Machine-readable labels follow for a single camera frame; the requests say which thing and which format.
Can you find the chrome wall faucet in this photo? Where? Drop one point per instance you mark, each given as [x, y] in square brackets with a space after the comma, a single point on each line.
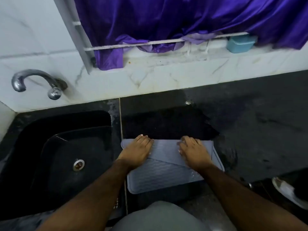
[36, 74]

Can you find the person's right forearm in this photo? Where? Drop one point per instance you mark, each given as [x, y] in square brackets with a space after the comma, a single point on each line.
[240, 202]

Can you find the grey silicone mat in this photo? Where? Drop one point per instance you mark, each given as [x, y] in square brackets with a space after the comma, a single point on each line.
[163, 175]

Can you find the person's left forearm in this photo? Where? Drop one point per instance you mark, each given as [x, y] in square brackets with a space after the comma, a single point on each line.
[91, 202]

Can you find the black stone sink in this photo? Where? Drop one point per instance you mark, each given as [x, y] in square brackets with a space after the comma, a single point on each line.
[60, 178]

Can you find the metal sink drain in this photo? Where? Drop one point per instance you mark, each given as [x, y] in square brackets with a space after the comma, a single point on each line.
[79, 165]

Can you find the white window grille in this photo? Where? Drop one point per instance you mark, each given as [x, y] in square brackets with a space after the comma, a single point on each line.
[134, 44]

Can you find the person's left hand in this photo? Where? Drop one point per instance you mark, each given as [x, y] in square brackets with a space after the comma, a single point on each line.
[136, 151]

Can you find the white shoe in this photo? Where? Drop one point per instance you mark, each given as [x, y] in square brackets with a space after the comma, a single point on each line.
[286, 190]

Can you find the person's grey shirt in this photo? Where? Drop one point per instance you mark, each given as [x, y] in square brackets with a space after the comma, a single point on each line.
[161, 218]

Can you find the teal plastic box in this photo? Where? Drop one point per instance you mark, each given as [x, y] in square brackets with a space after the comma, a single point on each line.
[240, 44]

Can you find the person's right hand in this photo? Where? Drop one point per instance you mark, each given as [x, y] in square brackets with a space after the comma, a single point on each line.
[195, 153]

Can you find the purple satin curtain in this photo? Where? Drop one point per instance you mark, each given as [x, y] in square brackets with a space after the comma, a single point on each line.
[168, 16]

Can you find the grey window frame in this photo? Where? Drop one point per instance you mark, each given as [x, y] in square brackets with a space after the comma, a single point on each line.
[77, 38]

